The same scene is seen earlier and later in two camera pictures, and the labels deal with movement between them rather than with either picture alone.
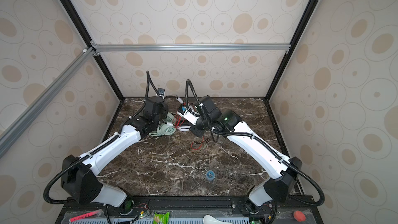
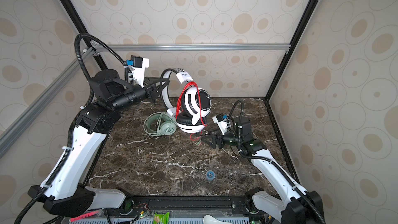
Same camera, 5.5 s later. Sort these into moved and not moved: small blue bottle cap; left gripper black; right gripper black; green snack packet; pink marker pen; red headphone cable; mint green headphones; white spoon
Moved: right gripper black; left gripper black; red headphone cable
Not moved: white spoon; pink marker pen; green snack packet; mint green headphones; small blue bottle cap
